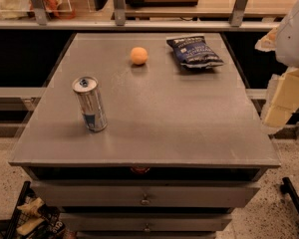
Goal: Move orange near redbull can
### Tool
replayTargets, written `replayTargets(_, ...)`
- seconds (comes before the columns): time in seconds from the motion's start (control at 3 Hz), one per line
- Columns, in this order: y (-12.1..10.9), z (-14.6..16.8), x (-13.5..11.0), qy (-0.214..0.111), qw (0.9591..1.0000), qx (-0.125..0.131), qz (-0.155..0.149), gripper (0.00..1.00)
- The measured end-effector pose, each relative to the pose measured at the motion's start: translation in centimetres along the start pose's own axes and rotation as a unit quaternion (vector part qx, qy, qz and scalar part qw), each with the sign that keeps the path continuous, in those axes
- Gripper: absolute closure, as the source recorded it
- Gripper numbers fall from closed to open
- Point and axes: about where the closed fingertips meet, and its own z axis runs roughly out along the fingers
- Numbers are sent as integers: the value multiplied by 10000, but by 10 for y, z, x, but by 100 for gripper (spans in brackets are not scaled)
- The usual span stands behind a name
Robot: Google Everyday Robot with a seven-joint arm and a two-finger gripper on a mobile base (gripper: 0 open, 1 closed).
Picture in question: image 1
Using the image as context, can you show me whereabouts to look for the orange fruit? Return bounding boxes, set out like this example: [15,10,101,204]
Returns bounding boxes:
[131,47,149,65]

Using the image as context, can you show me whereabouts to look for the dark blue chip bag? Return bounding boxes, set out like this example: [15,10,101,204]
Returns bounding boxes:
[166,35,223,69]

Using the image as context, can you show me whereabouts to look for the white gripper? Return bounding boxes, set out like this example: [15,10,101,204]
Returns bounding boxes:
[255,0,299,127]

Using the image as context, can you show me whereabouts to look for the grey drawer cabinet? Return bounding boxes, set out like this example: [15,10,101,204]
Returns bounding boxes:
[11,33,280,239]

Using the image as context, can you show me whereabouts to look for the metal shelf rack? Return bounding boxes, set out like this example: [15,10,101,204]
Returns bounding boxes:
[0,0,299,32]

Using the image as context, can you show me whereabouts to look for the silver blue redbull can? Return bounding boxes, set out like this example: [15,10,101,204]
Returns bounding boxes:
[72,77,107,132]

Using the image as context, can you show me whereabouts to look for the grey drawer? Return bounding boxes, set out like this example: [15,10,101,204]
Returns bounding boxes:
[32,181,259,208]
[61,213,231,232]

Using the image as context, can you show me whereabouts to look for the upper grey drawer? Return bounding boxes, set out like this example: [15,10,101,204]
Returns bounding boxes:
[32,181,259,208]

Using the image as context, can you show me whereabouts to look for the lower grey drawer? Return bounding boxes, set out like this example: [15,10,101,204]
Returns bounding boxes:
[61,213,231,232]

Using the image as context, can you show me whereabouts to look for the black floor stand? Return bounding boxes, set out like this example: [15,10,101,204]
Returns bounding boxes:
[280,177,299,215]

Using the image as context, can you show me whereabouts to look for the black wire basket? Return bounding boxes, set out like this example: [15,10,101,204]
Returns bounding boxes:
[4,181,66,239]

